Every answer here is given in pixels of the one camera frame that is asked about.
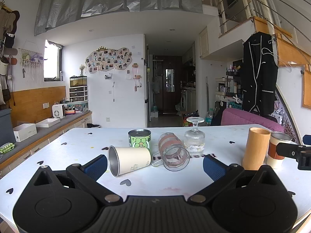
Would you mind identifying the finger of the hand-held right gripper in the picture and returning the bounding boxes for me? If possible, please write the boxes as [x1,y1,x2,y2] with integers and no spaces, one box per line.
[276,142,308,158]
[297,150,311,170]

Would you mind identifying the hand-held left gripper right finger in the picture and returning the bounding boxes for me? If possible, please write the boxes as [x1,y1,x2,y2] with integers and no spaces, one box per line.
[188,156,282,203]

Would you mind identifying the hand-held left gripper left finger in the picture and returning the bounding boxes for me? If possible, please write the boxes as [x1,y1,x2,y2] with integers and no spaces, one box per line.
[30,155,123,203]

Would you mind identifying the white metal-lined cup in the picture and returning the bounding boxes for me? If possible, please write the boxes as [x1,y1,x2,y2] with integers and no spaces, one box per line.
[108,145,152,177]

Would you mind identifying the white cup with brown sleeve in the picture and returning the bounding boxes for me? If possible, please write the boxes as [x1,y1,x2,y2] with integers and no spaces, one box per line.
[266,131,293,169]

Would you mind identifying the bamboo cup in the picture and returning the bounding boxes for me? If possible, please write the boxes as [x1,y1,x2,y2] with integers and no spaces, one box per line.
[242,127,271,170]

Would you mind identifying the pink striped glass cup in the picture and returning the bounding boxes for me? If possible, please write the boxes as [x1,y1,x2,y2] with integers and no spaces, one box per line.
[152,132,190,172]

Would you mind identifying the clear ribbed glass goblet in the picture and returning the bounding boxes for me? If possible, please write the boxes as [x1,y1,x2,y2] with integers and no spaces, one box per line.
[184,117,205,157]

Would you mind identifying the green printed tin can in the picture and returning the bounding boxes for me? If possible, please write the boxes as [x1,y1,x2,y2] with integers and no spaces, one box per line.
[128,129,152,151]

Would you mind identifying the purple chair back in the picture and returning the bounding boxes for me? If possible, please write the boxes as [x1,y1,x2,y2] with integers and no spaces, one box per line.
[221,108,285,134]

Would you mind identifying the grey-topped counter cabinet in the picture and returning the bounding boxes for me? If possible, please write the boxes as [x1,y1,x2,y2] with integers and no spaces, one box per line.
[0,111,93,178]

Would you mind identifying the white flat tray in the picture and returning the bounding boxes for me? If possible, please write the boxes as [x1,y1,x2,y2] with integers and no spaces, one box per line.
[36,118,61,129]

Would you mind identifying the white small appliance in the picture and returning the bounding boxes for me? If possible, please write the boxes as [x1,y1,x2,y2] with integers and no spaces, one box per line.
[52,103,66,119]

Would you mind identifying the washing machine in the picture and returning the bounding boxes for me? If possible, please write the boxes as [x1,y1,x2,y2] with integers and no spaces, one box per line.
[181,90,188,112]

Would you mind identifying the small drawer unit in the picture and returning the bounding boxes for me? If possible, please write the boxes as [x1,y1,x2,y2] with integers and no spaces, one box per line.
[69,86,88,103]

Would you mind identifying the black jacket with white trim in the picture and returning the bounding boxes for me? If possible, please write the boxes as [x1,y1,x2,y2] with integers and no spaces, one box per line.
[242,32,279,116]

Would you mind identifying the white open box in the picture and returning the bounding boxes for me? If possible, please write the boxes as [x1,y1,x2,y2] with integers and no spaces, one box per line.
[13,123,38,143]

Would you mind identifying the shelf with bottles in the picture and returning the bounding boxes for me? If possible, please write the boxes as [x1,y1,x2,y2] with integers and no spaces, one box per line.
[215,64,244,96]

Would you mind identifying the glass fish tank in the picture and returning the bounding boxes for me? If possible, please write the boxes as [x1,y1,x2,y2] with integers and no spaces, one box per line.
[69,75,87,88]

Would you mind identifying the green egg carton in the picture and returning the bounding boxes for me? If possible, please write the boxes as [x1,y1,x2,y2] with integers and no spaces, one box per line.
[0,142,16,154]

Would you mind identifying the dark wooden door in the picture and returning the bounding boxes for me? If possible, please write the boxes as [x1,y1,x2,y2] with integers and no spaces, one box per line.
[163,56,183,113]

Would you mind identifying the grey storage bin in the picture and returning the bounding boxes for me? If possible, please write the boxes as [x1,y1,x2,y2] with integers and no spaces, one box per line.
[0,108,16,146]

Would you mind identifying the cloud-shaped photo board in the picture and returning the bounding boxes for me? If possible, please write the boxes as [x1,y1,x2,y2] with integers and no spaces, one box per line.
[85,46,132,74]

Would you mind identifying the window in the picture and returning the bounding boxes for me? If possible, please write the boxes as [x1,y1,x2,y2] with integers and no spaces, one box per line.
[44,39,63,82]

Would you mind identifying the pink hanging wall ornament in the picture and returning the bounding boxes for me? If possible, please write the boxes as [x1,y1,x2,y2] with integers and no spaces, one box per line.
[132,63,143,92]

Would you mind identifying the metal cable railing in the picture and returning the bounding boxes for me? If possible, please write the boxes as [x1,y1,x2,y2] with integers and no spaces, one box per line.
[212,0,311,59]

